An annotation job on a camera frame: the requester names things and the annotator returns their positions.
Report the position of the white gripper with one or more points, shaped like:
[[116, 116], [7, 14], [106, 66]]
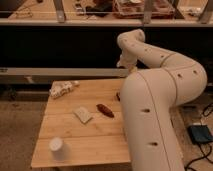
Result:
[[128, 61]]

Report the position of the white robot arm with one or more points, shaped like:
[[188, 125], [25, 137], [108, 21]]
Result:
[[160, 79]]

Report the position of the small dark brown object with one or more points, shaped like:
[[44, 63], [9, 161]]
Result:
[[118, 96]]

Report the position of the dark red sausage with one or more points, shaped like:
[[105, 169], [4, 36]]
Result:
[[105, 110]]

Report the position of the wooden table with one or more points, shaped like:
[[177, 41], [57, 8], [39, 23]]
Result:
[[102, 140]]

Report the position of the black power adapter box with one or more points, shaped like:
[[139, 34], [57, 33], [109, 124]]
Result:
[[200, 134]]

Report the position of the white paper cup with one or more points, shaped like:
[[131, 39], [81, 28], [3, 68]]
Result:
[[58, 149]]

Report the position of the metal shelf rack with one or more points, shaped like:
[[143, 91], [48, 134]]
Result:
[[108, 13]]

